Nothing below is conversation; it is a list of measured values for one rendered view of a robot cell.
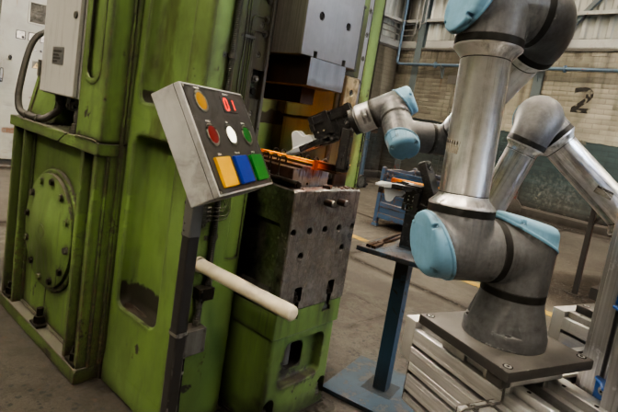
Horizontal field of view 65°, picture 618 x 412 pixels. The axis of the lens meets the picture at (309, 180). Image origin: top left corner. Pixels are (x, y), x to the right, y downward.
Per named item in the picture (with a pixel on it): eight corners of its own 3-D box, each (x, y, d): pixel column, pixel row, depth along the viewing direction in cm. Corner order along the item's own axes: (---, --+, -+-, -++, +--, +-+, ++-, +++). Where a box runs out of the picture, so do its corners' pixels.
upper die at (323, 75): (341, 93, 180) (346, 67, 179) (306, 85, 165) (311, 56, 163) (265, 85, 207) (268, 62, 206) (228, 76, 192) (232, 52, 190)
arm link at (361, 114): (379, 128, 128) (374, 127, 120) (363, 134, 129) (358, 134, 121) (370, 101, 128) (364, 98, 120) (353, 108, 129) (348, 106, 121)
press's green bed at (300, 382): (323, 402, 203) (341, 296, 197) (257, 437, 175) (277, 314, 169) (238, 346, 239) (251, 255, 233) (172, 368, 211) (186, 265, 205)
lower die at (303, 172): (326, 186, 184) (330, 165, 183) (291, 187, 169) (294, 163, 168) (253, 165, 211) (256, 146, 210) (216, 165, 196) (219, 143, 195)
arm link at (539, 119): (580, 103, 112) (477, 280, 123) (573, 107, 122) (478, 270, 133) (532, 83, 115) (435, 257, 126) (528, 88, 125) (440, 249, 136)
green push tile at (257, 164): (269, 177, 138) (260, 153, 137) (260, 179, 131) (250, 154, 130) (264, 179, 138) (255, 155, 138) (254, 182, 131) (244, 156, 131)
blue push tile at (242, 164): (256, 181, 128) (246, 154, 128) (245, 183, 120) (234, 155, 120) (250, 183, 129) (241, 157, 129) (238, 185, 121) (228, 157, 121)
